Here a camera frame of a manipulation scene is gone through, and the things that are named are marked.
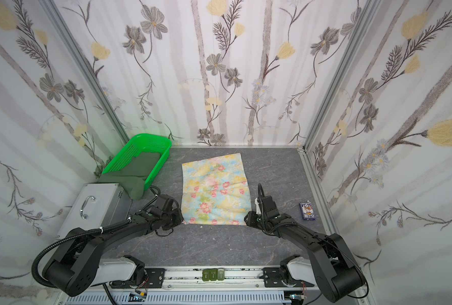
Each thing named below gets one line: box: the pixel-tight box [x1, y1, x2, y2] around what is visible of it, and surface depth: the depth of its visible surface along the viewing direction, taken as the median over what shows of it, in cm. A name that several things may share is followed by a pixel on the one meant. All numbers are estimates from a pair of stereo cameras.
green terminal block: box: [201, 268, 225, 282], surface depth 75 cm
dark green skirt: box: [99, 151, 162, 201], surface depth 97 cm
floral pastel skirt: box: [181, 153, 252, 226], surface depth 101 cm
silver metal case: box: [57, 183, 133, 239], surface depth 80 cm
